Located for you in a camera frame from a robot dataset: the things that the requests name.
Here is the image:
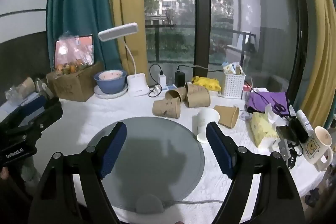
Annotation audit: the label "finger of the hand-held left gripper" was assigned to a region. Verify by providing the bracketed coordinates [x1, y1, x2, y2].
[5, 95, 59, 121]
[0, 103, 64, 135]

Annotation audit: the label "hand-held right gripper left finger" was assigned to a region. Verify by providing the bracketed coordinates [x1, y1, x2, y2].
[28, 122, 128, 224]

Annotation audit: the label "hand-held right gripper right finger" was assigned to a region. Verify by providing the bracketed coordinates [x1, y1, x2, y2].
[206, 122, 306, 224]

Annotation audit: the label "white paper cup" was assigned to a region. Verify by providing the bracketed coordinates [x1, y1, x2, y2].
[196, 108, 220, 143]

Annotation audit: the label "brown paper cup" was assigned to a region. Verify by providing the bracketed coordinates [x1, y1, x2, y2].
[213, 105, 240, 128]
[165, 87, 187, 104]
[153, 97, 181, 119]
[184, 82, 208, 94]
[185, 88, 211, 108]

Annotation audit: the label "clear plastic bag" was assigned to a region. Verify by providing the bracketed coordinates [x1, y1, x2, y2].
[5, 76, 37, 103]

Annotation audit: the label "cardboard box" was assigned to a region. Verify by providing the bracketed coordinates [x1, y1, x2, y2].
[47, 61, 105, 102]

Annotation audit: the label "yellow tissue pack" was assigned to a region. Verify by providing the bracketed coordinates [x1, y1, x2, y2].
[248, 104, 280, 148]

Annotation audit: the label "round glass turntable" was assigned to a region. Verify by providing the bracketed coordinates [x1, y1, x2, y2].
[88, 116, 205, 213]

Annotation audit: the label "clear bag of oranges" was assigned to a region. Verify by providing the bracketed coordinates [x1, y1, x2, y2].
[55, 31, 95, 75]

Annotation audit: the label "white plate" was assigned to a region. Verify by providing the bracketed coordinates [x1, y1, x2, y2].
[94, 84, 129, 100]

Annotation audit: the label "purple cloth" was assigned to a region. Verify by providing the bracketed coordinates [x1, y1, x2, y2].
[248, 91, 292, 116]

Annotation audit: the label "blue bowl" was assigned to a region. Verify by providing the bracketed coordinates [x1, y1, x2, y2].
[94, 70, 128, 94]

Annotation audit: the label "white plastic basket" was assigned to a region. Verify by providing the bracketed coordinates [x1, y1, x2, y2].
[222, 71, 246, 99]

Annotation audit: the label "white desk lamp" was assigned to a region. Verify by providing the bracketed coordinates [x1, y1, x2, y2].
[98, 22, 149, 98]

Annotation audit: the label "black scissors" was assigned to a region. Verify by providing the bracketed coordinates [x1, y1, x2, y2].
[272, 97, 287, 114]

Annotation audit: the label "black pouch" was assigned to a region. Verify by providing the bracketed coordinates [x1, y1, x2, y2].
[276, 118, 310, 144]

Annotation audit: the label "white power strip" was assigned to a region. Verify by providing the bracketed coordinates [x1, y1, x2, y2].
[154, 84, 181, 94]

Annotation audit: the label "black power adapter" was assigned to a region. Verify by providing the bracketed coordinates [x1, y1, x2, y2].
[175, 65, 185, 88]

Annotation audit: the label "white tube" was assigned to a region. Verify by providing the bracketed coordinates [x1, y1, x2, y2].
[296, 109, 314, 136]

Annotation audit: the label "white bear mug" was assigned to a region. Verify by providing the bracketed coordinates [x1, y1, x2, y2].
[301, 126, 334, 171]

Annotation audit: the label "teal curtain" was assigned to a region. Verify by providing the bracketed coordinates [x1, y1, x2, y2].
[47, 0, 122, 72]

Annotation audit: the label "yellow curtain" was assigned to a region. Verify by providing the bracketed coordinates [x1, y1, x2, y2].
[106, 0, 149, 83]
[297, 0, 336, 131]

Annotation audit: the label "black adapter cable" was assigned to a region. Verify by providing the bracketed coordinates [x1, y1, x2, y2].
[181, 65, 227, 74]

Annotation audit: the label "black charger cable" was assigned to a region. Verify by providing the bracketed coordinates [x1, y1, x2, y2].
[148, 64, 164, 98]

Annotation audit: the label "black window frame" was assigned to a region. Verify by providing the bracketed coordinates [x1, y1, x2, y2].
[192, 0, 212, 83]

